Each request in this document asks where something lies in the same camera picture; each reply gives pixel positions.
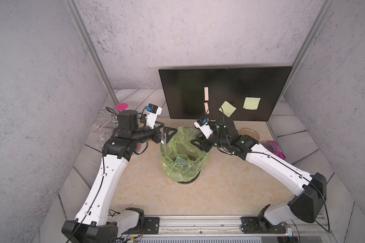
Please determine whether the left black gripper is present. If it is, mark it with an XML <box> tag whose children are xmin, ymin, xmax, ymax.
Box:
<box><xmin>130</xmin><ymin>120</ymin><xmax>176</xmax><ymax>145</ymax></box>

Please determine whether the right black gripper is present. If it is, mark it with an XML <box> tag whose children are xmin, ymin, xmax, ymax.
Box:
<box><xmin>190</xmin><ymin>130</ymin><xmax>231</xmax><ymax>152</ymax></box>

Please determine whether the pink sticky strip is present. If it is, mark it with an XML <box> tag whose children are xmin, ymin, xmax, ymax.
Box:
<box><xmin>204</xmin><ymin>87</ymin><xmax>209</xmax><ymax>101</ymax></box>
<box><xmin>204</xmin><ymin>102</ymin><xmax>209</xmax><ymax>114</ymax></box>

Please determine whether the green sticky note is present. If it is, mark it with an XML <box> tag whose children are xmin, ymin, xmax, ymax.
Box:
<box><xmin>243</xmin><ymin>97</ymin><xmax>261</xmax><ymax>110</ymax></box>
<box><xmin>219</xmin><ymin>101</ymin><xmax>237</xmax><ymax>117</ymax></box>

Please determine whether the blue sticky note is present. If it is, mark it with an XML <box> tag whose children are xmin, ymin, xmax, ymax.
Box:
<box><xmin>174</xmin><ymin>156</ymin><xmax>189</xmax><ymax>165</ymax></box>

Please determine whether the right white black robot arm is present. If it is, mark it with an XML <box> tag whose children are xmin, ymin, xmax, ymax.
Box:
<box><xmin>191</xmin><ymin>118</ymin><xmax>327</xmax><ymax>233</ymax></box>

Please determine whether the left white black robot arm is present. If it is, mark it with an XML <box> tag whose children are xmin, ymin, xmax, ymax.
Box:
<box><xmin>61</xmin><ymin>104</ymin><xmax>177</xmax><ymax>243</ymax></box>

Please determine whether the black computer monitor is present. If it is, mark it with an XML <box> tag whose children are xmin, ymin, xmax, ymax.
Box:
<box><xmin>159</xmin><ymin>66</ymin><xmax>292</xmax><ymax>122</ymax></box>

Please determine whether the green bag lined trash bin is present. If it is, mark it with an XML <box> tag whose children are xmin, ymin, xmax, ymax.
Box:
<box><xmin>160</xmin><ymin>127</ymin><xmax>209</xmax><ymax>184</ymax></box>

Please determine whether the brown oval soap dish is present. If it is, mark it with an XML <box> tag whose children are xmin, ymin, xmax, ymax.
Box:
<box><xmin>239</xmin><ymin>128</ymin><xmax>260</xmax><ymax>141</ymax></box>

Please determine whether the clear wine glass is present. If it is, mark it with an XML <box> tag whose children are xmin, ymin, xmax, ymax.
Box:
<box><xmin>87</xmin><ymin>121</ymin><xmax>112</xmax><ymax>144</ymax></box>

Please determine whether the purple snack packet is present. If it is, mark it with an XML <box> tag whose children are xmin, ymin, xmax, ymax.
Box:
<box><xmin>262</xmin><ymin>141</ymin><xmax>287</xmax><ymax>161</ymax></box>

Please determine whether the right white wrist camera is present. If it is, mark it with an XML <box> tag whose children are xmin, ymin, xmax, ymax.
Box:
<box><xmin>194</xmin><ymin>117</ymin><xmax>214</xmax><ymax>139</ymax></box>

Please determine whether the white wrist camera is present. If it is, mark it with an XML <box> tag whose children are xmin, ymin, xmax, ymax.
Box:
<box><xmin>194</xmin><ymin>117</ymin><xmax>214</xmax><ymax>139</ymax></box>
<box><xmin>145</xmin><ymin>103</ymin><xmax>162</xmax><ymax>129</ymax></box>

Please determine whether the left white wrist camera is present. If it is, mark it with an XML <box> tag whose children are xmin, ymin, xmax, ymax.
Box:
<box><xmin>145</xmin><ymin>103</ymin><xmax>162</xmax><ymax>129</ymax></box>

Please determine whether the left aluminium corner post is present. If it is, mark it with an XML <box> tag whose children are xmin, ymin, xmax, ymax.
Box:
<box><xmin>64</xmin><ymin>0</ymin><xmax>118</xmax><ymax>104</ymax></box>

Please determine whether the aluminium corner post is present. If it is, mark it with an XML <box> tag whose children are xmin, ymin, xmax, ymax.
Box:
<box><xmin>64</xmin><ymin>0</ymin><xmax>118</xmax><ymax>104</ymax></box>
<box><xmin>278</xmin><ymin>0</ymin><xmax>335</xmax><ymax>102</ymax></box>

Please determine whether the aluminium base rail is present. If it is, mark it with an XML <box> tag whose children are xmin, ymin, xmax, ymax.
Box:
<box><xmin>67</xmin><ymin>214</ymin><xmax>338</xmax><ymax>243</ymax></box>

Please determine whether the right aluminium corner post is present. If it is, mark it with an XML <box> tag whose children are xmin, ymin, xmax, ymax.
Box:
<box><xmin>278</xmin><ymin>0</ymin><xmax>335</xmax><ymax>102</ymax></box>

